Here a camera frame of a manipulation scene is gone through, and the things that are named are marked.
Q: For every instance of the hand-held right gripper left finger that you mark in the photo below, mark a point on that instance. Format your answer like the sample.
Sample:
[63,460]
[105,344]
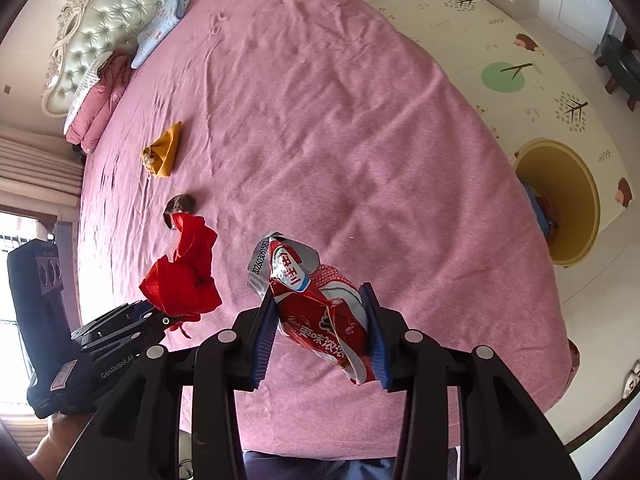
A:
[262,350]

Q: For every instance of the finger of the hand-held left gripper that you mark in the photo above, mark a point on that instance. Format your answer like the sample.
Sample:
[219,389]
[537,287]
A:
[115,317]
[145,330]

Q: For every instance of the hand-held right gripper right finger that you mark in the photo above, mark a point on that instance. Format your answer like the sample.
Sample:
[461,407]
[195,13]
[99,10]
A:
[377,350]

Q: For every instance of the red snack wrapper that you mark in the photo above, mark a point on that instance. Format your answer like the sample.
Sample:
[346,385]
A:
[310,310]

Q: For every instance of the red cloth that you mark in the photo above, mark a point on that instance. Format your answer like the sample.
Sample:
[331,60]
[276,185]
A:
[185,280]

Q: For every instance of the yellow bin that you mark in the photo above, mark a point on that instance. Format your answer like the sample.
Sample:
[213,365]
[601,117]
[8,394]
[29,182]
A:
[575,185]

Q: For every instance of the person's left forearm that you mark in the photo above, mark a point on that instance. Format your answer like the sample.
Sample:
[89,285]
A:
[55,435]

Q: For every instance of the person's blue trousers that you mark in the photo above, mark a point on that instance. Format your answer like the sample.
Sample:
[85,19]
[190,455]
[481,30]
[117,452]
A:
[350,470]

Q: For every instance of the brown sock with white print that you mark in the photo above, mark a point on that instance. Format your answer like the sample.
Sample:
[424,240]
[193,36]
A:
[181,203]

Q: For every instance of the beige curtain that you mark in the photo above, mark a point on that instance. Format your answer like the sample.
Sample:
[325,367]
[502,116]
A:
[35,170]

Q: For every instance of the pink folded quilt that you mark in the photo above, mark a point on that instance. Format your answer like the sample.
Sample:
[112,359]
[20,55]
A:
[100,105]

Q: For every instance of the blue object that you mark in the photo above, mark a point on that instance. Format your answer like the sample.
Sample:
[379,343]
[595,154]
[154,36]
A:
[540,210]

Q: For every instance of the pink bedspread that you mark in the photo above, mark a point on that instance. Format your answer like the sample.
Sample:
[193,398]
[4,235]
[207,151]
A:
[325,135]

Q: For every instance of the light blue pillow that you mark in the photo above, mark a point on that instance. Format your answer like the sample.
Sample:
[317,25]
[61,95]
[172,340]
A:
[160,30]

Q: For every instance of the tufted white headboard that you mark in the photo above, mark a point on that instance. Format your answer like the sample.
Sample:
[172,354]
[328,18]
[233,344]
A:
[115,15]

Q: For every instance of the cream printed play mat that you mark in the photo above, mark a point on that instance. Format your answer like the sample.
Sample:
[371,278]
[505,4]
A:
[475,35]

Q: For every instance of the green stool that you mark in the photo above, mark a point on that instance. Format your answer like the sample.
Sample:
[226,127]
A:
[620,57]

